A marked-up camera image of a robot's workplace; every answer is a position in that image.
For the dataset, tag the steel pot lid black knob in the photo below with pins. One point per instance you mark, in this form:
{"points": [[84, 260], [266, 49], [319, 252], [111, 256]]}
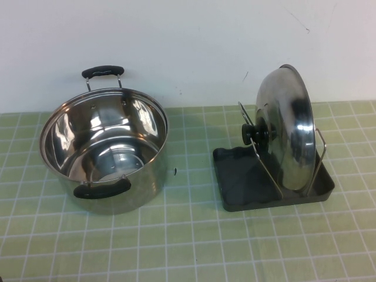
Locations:
{"points": [[282, 117]]}

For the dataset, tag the green grid pattern table mat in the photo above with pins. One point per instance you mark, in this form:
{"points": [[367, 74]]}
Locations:
{"points": [[205, 249]]}

